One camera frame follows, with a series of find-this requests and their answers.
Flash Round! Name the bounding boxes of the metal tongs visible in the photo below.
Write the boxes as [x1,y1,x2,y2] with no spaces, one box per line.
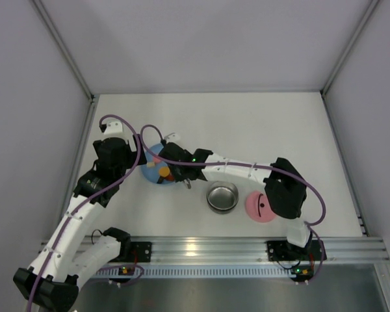
[183,179,192,189]

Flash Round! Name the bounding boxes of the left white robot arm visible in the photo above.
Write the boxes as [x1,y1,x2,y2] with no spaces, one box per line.
[13,135,146,311]

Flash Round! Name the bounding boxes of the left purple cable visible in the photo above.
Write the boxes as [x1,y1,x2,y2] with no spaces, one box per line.
[25,114,143,312]

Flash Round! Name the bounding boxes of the dark brown stick food piece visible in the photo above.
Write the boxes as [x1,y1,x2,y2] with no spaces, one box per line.
[157,176,165,184]

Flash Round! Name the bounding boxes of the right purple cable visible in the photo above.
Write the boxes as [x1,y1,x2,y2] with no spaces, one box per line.
[140,125,328,287]

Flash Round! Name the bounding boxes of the aluminium frame post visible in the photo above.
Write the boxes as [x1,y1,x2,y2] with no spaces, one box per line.
[32,0,96,100]
[320,0,385,97]

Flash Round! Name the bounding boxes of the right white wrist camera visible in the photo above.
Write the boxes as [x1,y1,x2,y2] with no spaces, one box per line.
[164,132,181,145]

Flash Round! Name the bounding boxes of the purple cable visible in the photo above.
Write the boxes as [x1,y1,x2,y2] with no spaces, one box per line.
[140,125,328,287]
[25,114,143,312]

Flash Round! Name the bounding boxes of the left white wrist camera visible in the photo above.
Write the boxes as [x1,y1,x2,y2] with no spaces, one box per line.
[103,120,125,138]

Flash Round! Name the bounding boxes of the orange round food piece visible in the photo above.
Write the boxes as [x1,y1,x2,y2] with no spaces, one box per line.
[159,166,170,177]

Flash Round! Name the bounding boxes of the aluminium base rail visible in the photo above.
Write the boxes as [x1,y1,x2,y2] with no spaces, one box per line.
[38,235,389,265]

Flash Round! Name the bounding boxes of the round steel lunch box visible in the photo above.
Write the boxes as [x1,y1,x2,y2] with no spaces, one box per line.
[205,181,239,215]

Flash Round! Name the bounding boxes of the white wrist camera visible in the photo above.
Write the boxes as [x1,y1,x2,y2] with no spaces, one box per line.
[103,120,125,138]
[164,132,181,145]

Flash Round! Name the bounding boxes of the pink round lid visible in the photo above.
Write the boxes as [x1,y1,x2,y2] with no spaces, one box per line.
[244,190,276,223]

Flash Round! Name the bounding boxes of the blue plastic plate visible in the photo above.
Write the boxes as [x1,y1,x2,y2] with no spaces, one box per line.
[140,151,175,185]

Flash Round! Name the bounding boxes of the left aluminium frame post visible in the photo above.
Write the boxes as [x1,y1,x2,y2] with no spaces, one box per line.
[32,0,96,100]

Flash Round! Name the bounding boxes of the red-brown shrimp food piece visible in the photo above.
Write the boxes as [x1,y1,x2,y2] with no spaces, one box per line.
[165,174,175,181]

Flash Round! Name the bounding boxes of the right aluminium frame post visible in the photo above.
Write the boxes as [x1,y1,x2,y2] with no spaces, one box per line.
[320,0,385,97]

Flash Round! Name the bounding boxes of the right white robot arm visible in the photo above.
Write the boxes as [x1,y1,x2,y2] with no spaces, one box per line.
[158,140,326,255]

